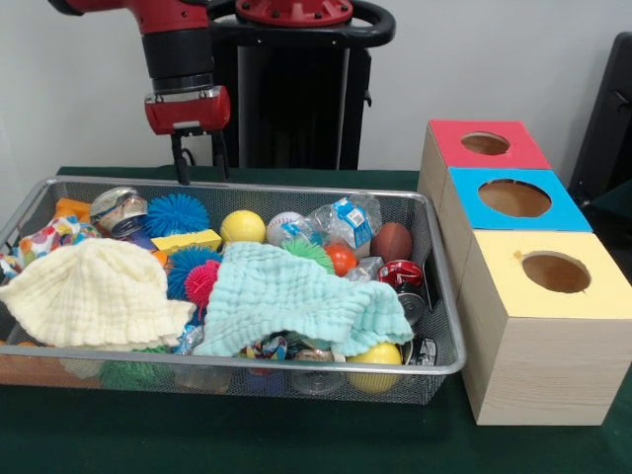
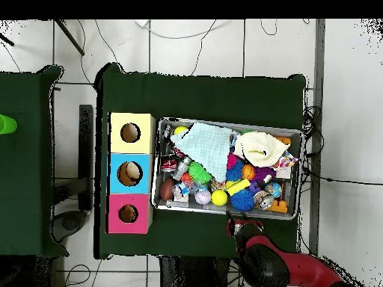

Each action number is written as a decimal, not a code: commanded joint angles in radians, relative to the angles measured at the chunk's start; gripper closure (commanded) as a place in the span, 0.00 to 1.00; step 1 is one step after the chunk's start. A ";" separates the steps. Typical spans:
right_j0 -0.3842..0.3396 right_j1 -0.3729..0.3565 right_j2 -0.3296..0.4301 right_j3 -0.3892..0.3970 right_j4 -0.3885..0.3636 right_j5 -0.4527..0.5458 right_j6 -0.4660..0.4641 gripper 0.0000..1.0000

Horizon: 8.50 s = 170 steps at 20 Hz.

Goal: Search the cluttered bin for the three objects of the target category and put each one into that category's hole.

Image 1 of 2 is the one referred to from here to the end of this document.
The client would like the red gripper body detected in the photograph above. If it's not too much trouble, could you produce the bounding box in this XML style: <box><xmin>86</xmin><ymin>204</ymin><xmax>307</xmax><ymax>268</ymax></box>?
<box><xmin>144</xmin><ymin>86</ymin><xmax>232</xmax><ymax>136</ymax></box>

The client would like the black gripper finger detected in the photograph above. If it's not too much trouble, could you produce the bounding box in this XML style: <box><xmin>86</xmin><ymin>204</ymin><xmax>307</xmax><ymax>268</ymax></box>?
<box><xmin>172</xmin><ymin>131</ymin><xmax>191</xmax><ymax>186</ymax></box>
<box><xmin>212</xmin><ymin>128</ymin><xmax>230</xmax><ymax>182</ymax></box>

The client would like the mint green cloth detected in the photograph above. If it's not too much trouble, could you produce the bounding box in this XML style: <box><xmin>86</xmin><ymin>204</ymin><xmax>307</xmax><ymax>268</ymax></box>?
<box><xmin>193</xmin><ymin>242</ymin><xmax>415</xmax><ymax>358</ymax></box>

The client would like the cream knitted cloth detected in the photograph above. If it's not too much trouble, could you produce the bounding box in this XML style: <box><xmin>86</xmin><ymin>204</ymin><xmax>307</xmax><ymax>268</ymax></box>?
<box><xmin>0</xmin><ymin>237</ymin><xmax>196</xmax><ymax>350</ymax></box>

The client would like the clear mesh bin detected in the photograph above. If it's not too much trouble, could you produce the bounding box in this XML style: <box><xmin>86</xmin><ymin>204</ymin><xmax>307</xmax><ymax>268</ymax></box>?
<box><xmin>0</xmin><ymin>178</ymin><xmax>466</xmax><ymax>402</ymax></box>

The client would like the wooden box with three holes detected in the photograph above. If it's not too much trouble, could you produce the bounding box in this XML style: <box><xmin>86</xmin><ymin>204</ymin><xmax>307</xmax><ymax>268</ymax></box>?
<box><xmin>418</xmin><ymin>119</ymin><xmax>632</xmax><ymax>428</ymax></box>

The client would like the blue spiky ball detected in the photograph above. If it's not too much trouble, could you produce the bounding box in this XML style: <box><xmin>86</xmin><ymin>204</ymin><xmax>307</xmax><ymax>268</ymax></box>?
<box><xmin>146</xmin><ymin>193</ymin><xmax>211</xmax><ymax>238</ymax></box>

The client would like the yellow ball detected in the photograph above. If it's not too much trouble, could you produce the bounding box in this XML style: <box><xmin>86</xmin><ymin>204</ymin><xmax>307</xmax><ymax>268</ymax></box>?
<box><xmin>220</xmin><ymin>209</ymin><xmax>268</xmax><ymax>246</ymax></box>
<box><xmin>348</xmin><ymin>342</ymin><xmax>404</xmax><ymax>392</ymax></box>

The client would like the yellow rectangular block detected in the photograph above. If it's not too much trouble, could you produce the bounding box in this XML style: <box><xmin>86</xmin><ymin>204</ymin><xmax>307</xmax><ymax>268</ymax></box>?
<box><xmin>151</xmin><ymin>229</ymin><xmax>223</xmax><ymax>254</ymax></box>

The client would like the white baseball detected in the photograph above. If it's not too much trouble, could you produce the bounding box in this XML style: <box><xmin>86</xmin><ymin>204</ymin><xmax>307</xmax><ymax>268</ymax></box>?
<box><xmin>267</xmin><ymin>211</ymin><xmax>303</xmax><ymax>248</ymax></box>

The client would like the colourful patterned cloth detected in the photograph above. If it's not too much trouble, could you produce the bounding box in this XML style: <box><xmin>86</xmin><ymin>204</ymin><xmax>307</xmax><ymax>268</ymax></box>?
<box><xmin>0</xmin><ymin>215</ymin><xmax>100</xmax><ymax>279</ymax></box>

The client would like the brown toy football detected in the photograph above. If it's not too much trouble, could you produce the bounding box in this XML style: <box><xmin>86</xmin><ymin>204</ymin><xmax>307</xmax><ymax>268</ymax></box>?
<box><xmin>370</xmin><ymin>222</ymin><xmax>414</xmax><ymax>264</ymax></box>

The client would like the red soda can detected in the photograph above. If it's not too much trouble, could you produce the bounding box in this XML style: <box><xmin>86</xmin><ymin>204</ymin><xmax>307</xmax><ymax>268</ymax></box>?
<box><xmin>377</xmin><ymin>260</ymin><xmax>426</xmax><ymax>295</ymax></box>

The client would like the dark green table cloth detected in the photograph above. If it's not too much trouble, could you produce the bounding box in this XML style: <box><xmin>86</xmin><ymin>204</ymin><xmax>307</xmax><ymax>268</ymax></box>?
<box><xmin>0</xmin><ymin>166</ymin><xmax>632</xmax><ymax>474</ymax></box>

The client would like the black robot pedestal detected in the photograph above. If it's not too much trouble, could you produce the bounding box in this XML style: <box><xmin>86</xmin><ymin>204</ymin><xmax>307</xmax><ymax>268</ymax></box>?
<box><xmin>193</xmin><ymin>0</ymin><xmax>396</xmax><ymax>169</ymax></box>

